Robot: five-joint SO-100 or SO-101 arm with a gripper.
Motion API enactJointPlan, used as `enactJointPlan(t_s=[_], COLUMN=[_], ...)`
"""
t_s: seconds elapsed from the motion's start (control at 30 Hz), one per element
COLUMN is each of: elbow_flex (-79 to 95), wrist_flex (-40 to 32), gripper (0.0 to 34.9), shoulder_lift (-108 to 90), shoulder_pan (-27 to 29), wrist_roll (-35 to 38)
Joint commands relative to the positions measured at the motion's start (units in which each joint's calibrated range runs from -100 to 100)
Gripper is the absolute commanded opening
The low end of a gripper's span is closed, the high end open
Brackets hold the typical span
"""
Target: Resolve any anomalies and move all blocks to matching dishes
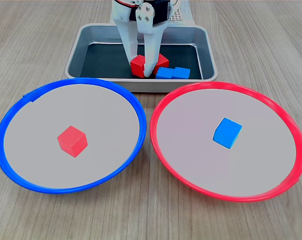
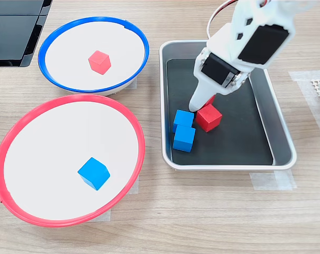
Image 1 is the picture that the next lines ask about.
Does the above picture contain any blue-rimmed white plate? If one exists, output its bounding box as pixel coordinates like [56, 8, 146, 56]
[0, 77, 147, 195]

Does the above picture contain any red white servo cable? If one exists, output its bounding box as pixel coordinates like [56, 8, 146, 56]
[115, 0, 139, 8]

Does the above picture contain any red-rimmed white plate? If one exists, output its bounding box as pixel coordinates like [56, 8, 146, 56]
[149, 81, 302, 203]

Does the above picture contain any blue cube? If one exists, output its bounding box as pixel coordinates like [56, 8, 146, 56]
[155, 66, 174, 80]
[172, 66, 191, 80]
[212, 117, 243, 150]

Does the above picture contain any pale perforated base plate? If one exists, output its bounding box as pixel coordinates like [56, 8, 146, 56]
[169, 8, 186, 22]

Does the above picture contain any black tray mat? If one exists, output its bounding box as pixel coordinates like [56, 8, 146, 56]
[80, 42, 204, 80]

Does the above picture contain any red cube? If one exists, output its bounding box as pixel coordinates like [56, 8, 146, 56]
[152, 53, 170, 77]
[56, 125, 89, 159]
[130, 55, 146, 79]

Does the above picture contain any steel tray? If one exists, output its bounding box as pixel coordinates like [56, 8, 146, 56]
[64, 23, 219, 94]

